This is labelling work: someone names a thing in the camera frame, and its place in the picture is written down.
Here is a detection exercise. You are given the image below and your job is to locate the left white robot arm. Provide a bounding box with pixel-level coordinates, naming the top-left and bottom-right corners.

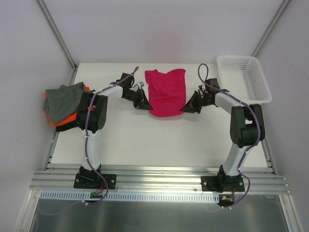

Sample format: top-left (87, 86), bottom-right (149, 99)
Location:
top-left (76, 73), bottom-right (152, 188)

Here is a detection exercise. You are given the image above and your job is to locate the white plastic basket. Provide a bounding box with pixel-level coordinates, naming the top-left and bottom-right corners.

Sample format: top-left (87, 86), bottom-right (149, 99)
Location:
top-left (217, 55), bottom-right (272, 104)

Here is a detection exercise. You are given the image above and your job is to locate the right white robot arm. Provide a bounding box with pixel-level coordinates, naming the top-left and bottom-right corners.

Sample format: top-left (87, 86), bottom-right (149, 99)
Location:
top-left (181, 78), bottom-right (265, 191)

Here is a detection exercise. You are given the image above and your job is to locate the pink t shirt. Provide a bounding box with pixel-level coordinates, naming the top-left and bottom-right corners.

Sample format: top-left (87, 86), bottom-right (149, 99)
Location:
top-left (145, 69), bottom-right (186, 117)

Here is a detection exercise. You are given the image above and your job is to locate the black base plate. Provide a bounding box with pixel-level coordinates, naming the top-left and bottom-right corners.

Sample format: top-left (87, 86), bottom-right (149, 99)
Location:
top-left (73, 167), bottom-right (117, 189)
top-left (201, 175), bottom-right (245, 193)

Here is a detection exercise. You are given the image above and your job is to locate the white slotted cable duct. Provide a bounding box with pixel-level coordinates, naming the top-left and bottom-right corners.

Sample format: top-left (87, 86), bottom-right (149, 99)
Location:
top-left (40, 190), bottom-right (219, 203)

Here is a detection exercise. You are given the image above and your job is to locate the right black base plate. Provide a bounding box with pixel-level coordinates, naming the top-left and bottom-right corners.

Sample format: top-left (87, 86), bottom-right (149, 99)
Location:
top-left (201, 175), bottom-right (245, 193)

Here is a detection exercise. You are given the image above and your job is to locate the aluminium rail frame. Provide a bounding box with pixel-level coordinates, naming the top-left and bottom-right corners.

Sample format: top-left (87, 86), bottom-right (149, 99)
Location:
top-left (30, 63), bottom-right (291, 195)

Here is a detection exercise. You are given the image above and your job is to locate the black t shirt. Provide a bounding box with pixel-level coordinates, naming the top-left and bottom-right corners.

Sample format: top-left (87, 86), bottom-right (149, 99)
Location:
top-left (56, 121), bottom-right (79, 132)

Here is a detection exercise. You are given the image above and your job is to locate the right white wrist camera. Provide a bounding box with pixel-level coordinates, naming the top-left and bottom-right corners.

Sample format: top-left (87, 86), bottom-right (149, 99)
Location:
top-left (198, 85), bottom-right (205, 95)

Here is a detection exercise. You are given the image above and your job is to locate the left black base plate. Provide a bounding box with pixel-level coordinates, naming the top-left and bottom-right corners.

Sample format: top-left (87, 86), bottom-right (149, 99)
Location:
top-left (73, 167), bottom-right (117, 189)

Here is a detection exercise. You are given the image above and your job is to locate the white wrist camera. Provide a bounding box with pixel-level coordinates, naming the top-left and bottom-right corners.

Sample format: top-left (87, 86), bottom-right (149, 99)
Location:
top-left (137, 81), bottom-right (144, 89)
top-left (198, 85), bottom-right (205, 95)

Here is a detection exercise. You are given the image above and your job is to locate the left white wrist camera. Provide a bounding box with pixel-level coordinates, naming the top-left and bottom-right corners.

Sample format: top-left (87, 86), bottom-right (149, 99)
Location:
top-left (137, 81), bottom-right (144, 89)

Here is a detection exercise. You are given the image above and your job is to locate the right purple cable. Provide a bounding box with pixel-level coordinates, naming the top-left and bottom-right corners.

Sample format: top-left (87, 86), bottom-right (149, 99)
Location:
top-left (197, 63), bottom-right (261, 206)

